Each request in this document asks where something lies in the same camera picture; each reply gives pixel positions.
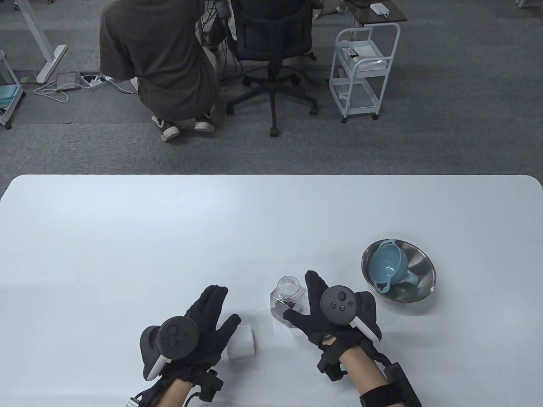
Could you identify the blue funnel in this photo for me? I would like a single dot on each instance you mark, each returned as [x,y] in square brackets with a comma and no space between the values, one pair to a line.
[386,265]

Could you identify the steel bowl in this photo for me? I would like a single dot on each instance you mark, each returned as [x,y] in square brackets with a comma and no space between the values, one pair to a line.
[418,263]

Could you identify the white power strip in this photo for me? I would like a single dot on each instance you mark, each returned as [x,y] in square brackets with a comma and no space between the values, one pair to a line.
[99,80]

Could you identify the person's right hand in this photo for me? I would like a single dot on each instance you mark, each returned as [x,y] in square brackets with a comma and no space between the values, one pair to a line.
[312,328]

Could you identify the black controller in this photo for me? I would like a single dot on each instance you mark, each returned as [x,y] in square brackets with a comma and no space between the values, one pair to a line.
[176,337]
[339,305]

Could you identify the person's left hand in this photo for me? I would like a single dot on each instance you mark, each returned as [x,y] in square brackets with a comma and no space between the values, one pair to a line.
[210,335]

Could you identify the black office chair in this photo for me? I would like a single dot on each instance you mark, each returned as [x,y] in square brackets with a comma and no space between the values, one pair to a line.
[271,29]

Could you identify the person's left forearm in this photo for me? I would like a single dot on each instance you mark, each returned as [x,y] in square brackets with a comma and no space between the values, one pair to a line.
[176,394]

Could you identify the small white device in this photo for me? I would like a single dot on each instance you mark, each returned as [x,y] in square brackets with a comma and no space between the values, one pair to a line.
[378,8]

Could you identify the white desk leg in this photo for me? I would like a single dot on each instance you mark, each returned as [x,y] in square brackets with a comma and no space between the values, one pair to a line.
[46,55]

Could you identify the white rolling rack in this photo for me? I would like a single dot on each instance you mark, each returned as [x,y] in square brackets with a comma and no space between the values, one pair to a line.
[8,95]

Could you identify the person's right forearm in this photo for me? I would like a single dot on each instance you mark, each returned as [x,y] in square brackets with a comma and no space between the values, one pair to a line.
[365,369]

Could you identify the clear coffee jar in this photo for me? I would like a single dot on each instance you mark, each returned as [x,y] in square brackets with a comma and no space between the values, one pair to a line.
[288,292]

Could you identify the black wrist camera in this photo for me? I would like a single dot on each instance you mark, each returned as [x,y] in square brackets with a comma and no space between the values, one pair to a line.
[333,364]
[210,386]

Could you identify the black battery pack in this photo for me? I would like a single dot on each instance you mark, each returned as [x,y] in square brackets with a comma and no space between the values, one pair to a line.
[135,400]
[398,386]

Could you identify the grey flat box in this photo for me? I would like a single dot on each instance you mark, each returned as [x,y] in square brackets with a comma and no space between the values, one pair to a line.
[68,81]

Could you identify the white jar lid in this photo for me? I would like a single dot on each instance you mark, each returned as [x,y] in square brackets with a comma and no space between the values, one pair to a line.
[242,345]

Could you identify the dark wooden desk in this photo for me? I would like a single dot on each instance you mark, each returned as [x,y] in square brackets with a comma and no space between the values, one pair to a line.
[382,17]

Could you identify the white utility cart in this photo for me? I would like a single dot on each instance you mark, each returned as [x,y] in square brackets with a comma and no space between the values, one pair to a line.
[365,63]

